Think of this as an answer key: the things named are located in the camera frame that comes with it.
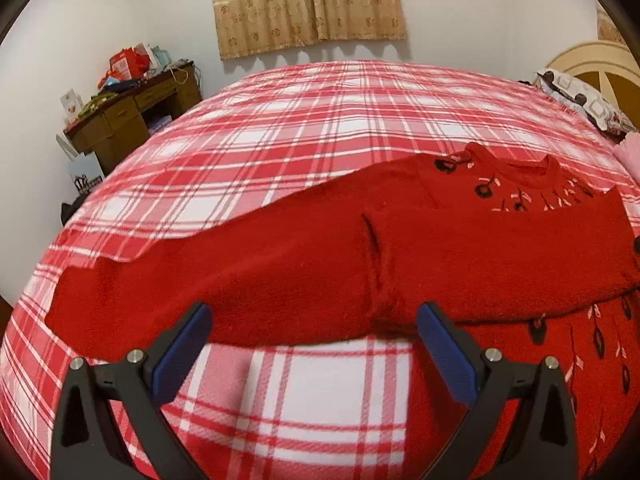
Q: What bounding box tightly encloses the white printed paper bag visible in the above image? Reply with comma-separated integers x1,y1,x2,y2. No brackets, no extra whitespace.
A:
55,132,106,196

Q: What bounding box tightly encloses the beige wooden headboard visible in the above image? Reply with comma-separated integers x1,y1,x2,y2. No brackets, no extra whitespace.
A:
545,40,640,106

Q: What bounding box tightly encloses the brown wooden desk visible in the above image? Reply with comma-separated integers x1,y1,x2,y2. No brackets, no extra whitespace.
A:
64,61,203,176

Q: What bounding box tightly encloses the red plaid bed blanket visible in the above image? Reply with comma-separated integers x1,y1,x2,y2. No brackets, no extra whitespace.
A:
0,59,640,480

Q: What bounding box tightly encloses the beige patterned curtain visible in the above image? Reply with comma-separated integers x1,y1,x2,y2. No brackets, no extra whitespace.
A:
207,0,408,61

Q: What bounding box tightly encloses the white card with red print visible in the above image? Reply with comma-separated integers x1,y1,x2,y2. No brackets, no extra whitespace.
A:
60,89,83,128

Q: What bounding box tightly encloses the red gift box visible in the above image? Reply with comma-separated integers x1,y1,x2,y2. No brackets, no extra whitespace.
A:
109,47,151,81

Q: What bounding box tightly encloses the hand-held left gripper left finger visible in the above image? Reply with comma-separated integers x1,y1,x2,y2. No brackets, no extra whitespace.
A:
50,301,215,480

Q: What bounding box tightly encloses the green cloth item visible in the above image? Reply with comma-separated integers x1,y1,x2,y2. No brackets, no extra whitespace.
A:
77,92,113,118

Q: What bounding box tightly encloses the pink cloth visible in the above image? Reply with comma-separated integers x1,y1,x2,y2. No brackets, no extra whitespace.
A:
614,134,640,176

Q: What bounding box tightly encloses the patterned pillow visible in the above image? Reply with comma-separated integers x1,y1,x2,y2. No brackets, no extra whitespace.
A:
535,67,640,133

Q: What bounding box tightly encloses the red knitted sweater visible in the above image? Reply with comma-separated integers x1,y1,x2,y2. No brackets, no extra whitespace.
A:
44,142,640,480

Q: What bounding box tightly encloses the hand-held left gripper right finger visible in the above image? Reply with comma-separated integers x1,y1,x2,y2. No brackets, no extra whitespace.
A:
416,301,581,480

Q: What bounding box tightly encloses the light blue bag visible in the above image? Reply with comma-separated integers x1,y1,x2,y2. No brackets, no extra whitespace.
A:
150,46,173,73

